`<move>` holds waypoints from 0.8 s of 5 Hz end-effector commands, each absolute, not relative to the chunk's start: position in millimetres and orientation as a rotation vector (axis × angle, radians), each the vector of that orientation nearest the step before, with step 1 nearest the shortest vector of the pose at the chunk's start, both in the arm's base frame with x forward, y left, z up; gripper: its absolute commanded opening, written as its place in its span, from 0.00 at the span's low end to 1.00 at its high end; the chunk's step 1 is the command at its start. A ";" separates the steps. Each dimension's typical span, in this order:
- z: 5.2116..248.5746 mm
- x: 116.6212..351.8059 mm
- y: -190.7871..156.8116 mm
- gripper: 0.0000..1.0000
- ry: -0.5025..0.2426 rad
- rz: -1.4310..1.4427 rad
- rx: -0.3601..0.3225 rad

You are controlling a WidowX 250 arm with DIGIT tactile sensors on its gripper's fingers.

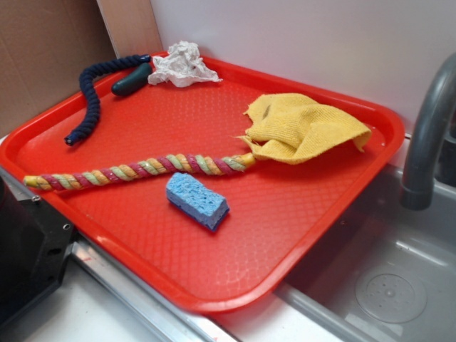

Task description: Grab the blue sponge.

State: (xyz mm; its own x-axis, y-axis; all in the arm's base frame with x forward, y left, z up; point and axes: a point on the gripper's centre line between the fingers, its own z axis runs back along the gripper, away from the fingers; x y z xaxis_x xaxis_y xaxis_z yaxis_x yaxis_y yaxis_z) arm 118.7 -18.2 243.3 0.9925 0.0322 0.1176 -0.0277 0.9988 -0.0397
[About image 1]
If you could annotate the blue sponge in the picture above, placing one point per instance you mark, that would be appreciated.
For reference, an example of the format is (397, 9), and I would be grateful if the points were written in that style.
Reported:
(206, 207)

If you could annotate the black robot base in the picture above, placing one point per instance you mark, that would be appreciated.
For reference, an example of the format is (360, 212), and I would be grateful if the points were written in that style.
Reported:
(35, 245)

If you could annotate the red plastic tray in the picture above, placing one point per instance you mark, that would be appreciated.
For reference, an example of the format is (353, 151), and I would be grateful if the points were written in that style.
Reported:
(277, 211)

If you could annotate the yellow cloth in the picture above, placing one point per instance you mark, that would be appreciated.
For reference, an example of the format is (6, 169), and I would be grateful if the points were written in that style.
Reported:
(293, 128)

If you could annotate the crumpled white paper towel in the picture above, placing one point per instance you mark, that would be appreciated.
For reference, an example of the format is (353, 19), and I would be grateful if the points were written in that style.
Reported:
(183, 66)

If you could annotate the dark green toy cucumber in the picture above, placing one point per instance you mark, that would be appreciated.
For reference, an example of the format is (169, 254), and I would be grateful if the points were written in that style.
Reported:
(132, 82)

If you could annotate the grey sink basin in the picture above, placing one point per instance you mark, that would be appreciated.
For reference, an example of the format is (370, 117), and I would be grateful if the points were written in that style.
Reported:
(382, 272)

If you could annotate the grey faucet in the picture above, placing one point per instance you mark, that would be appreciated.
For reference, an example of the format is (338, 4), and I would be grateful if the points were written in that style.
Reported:
(431, 152)

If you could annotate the brown cardboard panel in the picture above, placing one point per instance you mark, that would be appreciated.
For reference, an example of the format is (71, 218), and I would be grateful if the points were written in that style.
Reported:
(45, 45)

